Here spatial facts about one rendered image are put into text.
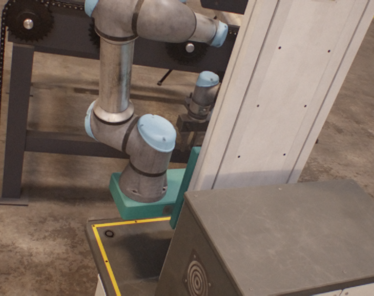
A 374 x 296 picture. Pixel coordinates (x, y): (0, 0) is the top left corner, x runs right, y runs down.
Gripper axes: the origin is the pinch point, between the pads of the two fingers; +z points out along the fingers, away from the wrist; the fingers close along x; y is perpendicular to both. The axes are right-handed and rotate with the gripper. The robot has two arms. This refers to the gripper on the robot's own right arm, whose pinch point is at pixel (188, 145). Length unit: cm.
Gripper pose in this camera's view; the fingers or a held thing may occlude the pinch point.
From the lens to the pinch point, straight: 205.7
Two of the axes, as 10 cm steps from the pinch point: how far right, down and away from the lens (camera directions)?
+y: 3.8, 5.9, -7.1
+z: -2.5, 8.0, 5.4
